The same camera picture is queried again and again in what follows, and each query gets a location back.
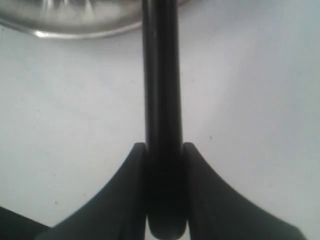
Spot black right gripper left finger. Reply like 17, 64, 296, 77
37, 143, 146, 240

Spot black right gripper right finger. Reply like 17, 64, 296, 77
183, 142, 306, 240

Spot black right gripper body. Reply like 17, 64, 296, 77
0, 207, 51, 240

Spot black handled kitchen knife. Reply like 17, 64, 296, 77
142, 0, 187, 240

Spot round steel plate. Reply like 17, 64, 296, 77
0, 0, 193, 40

